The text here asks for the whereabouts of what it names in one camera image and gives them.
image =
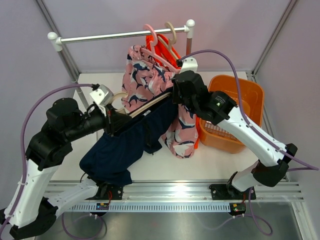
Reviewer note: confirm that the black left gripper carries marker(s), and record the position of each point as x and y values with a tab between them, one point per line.
113	121

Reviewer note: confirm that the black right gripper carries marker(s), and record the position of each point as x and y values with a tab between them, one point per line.
176	98

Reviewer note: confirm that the cream hanger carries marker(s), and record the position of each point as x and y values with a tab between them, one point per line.
144	107

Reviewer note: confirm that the navy blue shorts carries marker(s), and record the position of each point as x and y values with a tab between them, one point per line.
111	156

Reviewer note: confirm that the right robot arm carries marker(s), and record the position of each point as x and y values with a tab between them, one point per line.
221	110

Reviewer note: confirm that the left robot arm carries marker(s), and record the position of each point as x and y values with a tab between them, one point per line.
30	213

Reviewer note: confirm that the beige plastic hanger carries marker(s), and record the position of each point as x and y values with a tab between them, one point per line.
171	37

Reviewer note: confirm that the pink plastic hanger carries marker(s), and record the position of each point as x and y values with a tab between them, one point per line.
159	59

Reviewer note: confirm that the orange shorts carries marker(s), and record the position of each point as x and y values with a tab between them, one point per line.
148	40

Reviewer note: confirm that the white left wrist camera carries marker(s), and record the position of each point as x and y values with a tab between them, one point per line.
102	96

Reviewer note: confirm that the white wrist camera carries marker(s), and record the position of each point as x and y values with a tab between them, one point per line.
102	96
187	64

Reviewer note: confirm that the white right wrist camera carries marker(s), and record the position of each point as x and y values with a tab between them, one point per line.
187	64

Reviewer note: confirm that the clothes rack with metal rail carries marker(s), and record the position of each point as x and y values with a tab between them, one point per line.
59	42

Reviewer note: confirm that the white slotted cable duct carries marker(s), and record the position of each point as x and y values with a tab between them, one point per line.
151	207

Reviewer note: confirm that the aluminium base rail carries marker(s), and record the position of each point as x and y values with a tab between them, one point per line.
198	191

